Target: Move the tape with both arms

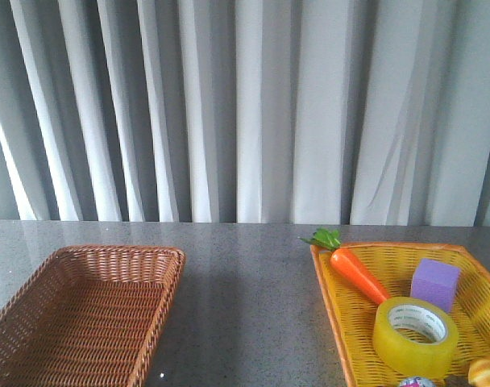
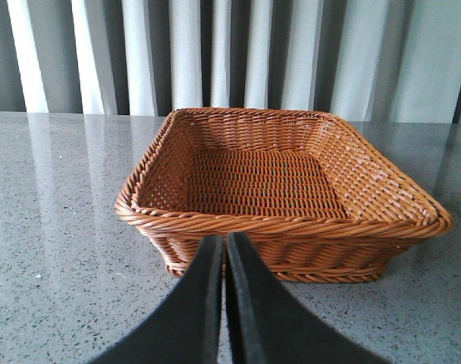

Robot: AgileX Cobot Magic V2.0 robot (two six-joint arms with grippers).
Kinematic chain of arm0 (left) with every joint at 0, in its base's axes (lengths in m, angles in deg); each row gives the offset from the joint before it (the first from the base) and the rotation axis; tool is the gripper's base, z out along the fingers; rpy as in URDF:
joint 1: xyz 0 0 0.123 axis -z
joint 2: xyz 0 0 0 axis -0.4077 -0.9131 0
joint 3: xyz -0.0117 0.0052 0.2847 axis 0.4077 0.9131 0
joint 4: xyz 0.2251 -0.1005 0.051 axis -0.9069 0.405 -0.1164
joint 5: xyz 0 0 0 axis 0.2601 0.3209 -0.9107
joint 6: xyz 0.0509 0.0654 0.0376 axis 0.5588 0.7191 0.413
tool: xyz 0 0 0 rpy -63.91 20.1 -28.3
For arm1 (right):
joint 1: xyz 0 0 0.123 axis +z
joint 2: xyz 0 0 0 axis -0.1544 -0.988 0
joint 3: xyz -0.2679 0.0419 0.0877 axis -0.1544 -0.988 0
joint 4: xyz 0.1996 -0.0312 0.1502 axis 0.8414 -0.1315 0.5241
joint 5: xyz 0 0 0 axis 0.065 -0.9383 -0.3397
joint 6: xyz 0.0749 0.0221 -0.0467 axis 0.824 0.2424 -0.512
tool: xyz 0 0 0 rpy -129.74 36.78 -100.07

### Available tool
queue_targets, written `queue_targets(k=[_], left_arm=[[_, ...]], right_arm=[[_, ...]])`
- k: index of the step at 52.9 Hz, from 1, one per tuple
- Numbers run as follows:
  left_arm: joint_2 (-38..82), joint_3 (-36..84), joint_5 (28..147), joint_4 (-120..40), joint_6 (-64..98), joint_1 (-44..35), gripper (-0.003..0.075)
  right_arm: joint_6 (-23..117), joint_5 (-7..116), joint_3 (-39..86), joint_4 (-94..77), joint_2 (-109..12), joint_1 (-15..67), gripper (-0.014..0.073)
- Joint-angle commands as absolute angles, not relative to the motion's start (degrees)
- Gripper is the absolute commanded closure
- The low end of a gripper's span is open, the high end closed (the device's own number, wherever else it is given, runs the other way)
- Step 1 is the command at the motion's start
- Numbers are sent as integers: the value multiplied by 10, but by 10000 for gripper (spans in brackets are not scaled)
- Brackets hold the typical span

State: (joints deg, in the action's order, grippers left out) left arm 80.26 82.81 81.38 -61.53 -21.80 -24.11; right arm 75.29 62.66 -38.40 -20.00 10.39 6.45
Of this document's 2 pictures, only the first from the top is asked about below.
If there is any yellow tape roll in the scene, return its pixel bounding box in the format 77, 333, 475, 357
372, 297, 459, 379

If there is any grey pleated curtain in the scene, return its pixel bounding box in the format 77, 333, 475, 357
0, 1, 490, 227

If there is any orange toy carrot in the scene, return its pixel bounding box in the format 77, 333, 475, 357
300, 227, 391, 305

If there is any brown wicker basket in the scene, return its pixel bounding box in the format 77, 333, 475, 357
0, 245, 186, 386

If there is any purple foam cube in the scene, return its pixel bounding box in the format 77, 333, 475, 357
410, 258, 461, 313

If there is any small labelled bottle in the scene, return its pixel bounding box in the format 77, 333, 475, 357
397, 376, 435, 387

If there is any yellow woven basket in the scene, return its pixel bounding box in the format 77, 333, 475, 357
310, 242, 490, 386

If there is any golden bread piece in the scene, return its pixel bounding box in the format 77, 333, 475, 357
467, 355, 490, 387

